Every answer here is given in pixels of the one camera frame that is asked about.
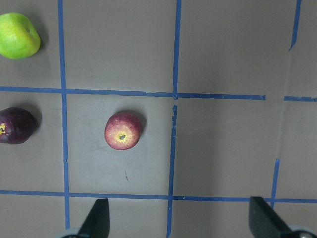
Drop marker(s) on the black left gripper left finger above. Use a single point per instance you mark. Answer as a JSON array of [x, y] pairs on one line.
[[97, 223]]

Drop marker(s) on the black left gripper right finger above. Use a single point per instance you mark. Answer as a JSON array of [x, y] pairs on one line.
[[264, 222]]

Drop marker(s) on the red yellow apple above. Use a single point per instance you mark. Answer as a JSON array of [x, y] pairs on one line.
[[123, 131]]

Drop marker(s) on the dark red apple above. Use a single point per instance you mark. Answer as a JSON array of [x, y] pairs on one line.
[[16, 125]]

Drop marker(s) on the green apple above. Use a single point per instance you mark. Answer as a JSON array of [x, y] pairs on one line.
[[18, 37]]

